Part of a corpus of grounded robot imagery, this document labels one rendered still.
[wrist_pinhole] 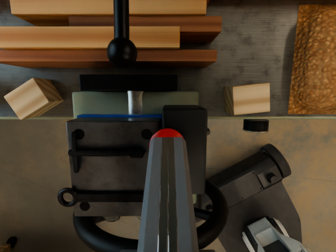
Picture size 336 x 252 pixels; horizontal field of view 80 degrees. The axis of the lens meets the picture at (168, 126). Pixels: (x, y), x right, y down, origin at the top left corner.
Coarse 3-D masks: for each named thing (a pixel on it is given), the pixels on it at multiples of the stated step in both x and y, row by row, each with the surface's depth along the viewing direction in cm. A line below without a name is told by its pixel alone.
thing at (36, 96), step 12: (24, 84) 24; (36, 84) 24; (48, 84) 26; (12, 96) 24; (24, 96) 24; (36, 96) 24; (48, 96) 25; (60, 96) 28; (12, 108) 24; (24, 108) 24; (36, 108) 24; (48, 108) 27
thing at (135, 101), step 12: (84, 84) 18; (96, 84) 18; (108, 84) 18; (120, 84) 18; (132, 84) 18; (144, 84) 18; (156, 84) 18; (168, 84) 18; (132, 96) 22; (132, 108) 22
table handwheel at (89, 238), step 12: (204, 192) 45; (216, 192) 40; (216, 204) 36; (84, 216) 33; (96, 216) 34; (204, 216) 35; (216, 216) 33; (84, 228) 30; (96, 228) 30; (204, 228) 30; (216, 228) 31; (84, 240) 29; (96, 240) 28; (108, 240) 28; (120, 240) 28; (132, 240) 28; (204, 240) 29
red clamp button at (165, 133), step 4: (164, 128) 16; (168, 128) 16; (156, 132) 16; (160, 132) 16; (164, 132) 16; (168, 132) 16; (172, 132) 16; (176, 132) 16; (152, 136) 16; (156, 136) 16; (160, 136) 16; (164, 136) 16; (168, 136) 16; (172, 136) 16; (176, 136) 16; (180, 136) 16
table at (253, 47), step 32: (0, 0) 26; (224, 0) 26; (256, 0) 26; (288, 0) 26; (320, 0) 26; (224, 32) 26; (256, 32) 26; (288, 32) 26; (0, 64) 27; (224, 64) 27; (256, 64) 27; (288, 64) 27; (0, 96) 28; (64, 96) 28; (288, 96) 28
